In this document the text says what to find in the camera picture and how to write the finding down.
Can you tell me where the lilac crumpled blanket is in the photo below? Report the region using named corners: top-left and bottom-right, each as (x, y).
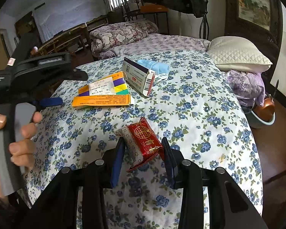
top-left (223, 70), bottom-right (265, 108)

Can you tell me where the framed landscape painting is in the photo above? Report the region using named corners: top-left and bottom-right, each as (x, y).
top-left (225, 0), bottom-right (283, 64)

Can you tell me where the black metal chair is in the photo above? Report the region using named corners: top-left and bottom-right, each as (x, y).
top-left (122, 0), bottom-right (169, 34)

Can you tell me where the light blue plastic basin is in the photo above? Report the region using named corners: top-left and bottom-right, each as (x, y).
top-left (245, 111), bottom-right (275, 129)

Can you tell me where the blue face mask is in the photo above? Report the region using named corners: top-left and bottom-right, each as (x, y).
top-left (137, 60), bottom-right (170, 82)

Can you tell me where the person left hand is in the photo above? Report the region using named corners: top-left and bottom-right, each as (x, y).
top-left (0, 112), bottom-right (42, 204)

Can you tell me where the red candy wrapper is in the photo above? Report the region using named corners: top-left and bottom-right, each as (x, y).
top-left (115, 117), bottom-right (165, 172)

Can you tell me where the folded floral pink comforter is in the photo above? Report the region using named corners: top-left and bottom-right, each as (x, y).
top-left (89, 19), bottom-right (158, 58)

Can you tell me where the white medicine box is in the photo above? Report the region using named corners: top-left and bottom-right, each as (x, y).
top-left (122, 57), bottom-right (155, 97)

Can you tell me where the orange medicine box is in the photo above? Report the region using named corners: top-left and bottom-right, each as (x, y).
top-left (72, 94), bottom-right (135, 108)

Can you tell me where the white quilted pillow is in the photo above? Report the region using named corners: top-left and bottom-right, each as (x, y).
top-left (207, 36), bottom-right (272, 73)

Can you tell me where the copper brown pot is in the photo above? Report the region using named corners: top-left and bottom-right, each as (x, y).
top-left (253, 99), bottom-right (275, 122)

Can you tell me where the orange purple green box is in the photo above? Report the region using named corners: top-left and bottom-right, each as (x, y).
top-left (78, 71), bottom-right (129, 96)

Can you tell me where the wooden chair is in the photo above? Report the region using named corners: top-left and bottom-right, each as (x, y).
top-left (36, 23), bottom-right (91, 56)

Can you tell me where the purple floral bed sheet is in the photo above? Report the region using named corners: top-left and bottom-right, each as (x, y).
top-left (97, 33), bottom-right (210, 59)

